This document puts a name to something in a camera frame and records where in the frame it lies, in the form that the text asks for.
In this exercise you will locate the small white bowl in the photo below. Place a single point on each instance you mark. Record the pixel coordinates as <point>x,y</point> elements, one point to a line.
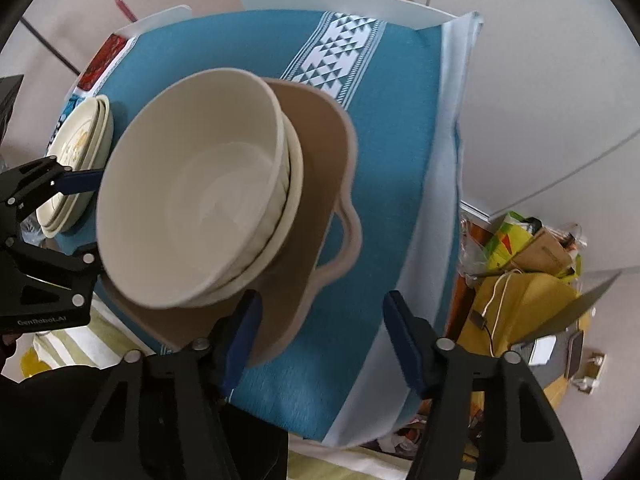
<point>193,189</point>

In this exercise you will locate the white plate orange pattern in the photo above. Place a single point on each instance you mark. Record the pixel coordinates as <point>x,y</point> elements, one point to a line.
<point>82,142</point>

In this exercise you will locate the cream ceramic bowl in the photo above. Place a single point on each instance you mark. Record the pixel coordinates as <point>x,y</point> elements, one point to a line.
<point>280,234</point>

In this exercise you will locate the beige plastic handled bowl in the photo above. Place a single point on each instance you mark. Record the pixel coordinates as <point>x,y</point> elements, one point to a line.
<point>322,246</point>

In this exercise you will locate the blue patterned tablecloth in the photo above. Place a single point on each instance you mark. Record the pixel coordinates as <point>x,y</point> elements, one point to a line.
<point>339,381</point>

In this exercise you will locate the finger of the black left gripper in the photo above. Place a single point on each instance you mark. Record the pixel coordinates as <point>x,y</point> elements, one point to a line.
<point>76,182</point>

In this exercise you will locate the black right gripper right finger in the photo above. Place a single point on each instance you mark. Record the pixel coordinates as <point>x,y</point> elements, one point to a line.
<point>428,362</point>

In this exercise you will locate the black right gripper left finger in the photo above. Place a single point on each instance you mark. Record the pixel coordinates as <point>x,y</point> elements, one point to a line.
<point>224,353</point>

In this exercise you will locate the yellow bag with clutter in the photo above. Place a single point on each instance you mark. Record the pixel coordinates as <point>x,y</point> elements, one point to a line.
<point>528,298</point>

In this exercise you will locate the striped green white cloth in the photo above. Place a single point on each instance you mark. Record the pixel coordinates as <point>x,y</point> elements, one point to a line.
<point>105,340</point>

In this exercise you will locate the pink handled mop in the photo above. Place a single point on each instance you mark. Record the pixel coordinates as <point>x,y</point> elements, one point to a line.
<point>122,7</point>

